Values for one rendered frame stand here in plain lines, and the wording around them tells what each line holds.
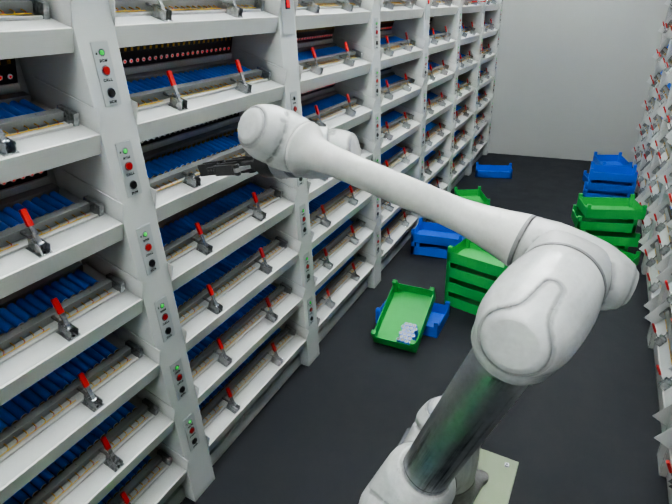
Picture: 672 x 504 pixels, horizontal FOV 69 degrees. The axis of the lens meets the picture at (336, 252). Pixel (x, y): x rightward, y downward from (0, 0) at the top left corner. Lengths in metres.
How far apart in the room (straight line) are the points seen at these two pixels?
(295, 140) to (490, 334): 0.48
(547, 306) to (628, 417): 1.45
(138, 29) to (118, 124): 0.21
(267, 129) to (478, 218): 0.40
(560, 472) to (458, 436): 0.95
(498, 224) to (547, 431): 1.18
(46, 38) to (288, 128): 0.47
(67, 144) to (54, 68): 0.17
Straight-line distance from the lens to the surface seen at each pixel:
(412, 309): 2.28
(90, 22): 1.14
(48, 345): 1.18
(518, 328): 0.66
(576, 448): 1.92
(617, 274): 0.85
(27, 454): 1.26
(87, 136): 1.12
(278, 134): 0.90
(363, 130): 2.33
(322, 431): 1.85
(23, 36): 1.07
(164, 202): 1.27
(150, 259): 1.26
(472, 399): 0.84
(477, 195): 3.97
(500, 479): 1.49
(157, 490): 1.61
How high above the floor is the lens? 1.34
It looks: 26 degrees down
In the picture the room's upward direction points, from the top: 3 degrees counter-clockwise
